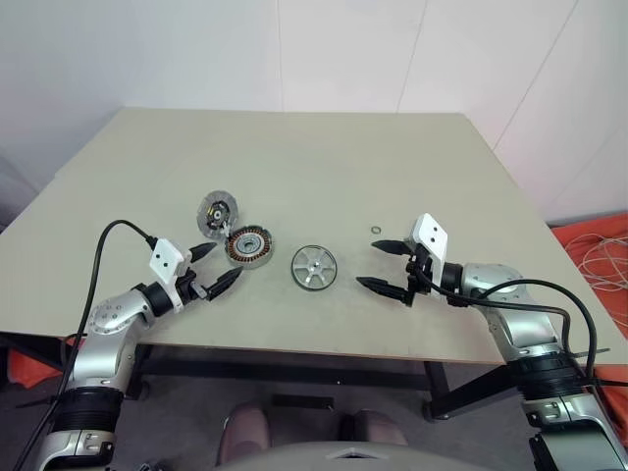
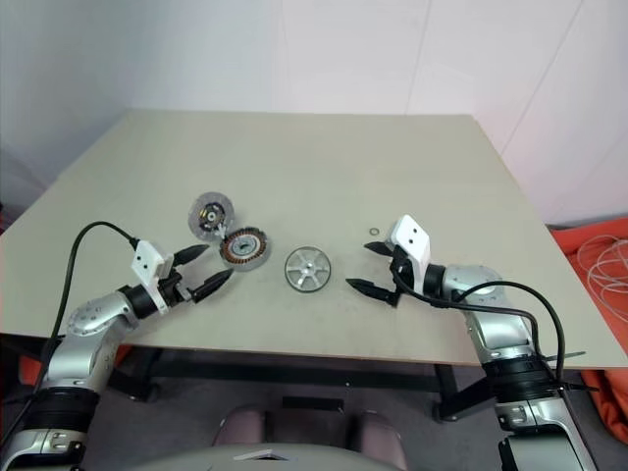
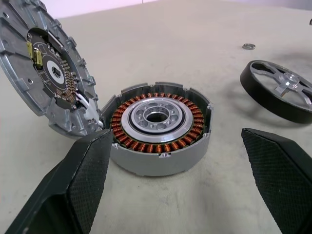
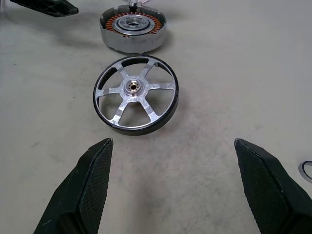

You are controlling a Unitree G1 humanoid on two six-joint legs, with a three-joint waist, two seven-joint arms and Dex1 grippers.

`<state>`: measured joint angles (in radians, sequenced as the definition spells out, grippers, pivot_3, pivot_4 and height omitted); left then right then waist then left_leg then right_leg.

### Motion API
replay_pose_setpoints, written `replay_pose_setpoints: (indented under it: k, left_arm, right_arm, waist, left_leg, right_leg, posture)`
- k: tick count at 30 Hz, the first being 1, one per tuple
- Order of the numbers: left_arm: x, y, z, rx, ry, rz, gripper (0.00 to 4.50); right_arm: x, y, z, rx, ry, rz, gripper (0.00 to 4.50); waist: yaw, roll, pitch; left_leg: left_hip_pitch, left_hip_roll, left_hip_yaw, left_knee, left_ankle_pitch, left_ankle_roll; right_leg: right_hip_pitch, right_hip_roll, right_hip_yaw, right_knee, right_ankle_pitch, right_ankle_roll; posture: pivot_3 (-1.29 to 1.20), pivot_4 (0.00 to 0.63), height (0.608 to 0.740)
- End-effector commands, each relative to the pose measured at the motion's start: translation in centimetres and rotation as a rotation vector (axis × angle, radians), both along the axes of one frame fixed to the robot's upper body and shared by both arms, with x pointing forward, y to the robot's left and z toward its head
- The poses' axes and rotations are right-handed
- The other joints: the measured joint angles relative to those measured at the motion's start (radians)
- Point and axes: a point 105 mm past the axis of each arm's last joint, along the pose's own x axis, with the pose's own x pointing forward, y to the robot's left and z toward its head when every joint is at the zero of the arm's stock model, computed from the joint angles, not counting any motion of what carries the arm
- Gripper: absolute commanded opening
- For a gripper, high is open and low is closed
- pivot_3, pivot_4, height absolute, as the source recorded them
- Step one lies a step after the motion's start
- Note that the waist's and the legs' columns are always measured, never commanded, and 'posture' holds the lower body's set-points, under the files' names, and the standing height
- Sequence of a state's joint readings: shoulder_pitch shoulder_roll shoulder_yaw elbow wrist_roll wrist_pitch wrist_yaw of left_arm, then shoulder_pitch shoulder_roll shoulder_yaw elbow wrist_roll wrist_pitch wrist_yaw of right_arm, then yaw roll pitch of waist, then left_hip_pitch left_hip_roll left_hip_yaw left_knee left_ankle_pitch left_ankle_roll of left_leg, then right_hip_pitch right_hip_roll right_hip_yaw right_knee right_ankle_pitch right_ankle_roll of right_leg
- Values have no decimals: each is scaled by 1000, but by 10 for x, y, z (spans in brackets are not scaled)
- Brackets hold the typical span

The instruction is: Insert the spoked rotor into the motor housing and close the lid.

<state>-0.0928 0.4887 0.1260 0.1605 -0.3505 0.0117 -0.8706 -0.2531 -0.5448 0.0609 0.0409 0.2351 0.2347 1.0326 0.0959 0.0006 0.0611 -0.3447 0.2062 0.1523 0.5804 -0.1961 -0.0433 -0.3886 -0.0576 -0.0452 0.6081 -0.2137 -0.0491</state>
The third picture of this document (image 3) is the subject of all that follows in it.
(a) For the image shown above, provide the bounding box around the silver motor stator housing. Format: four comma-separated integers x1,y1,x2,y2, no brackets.
101,81,215,176

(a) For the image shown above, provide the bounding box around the silver metal ring cap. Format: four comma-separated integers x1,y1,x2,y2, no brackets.
239,59,312,124

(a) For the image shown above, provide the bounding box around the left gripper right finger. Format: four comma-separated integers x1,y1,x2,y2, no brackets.
240,128,312,234

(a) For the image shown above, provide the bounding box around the silver motor end cover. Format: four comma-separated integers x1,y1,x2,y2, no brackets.
0,0,104,140

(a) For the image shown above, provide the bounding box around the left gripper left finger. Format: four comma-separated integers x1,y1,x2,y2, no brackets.
4,128,115,234

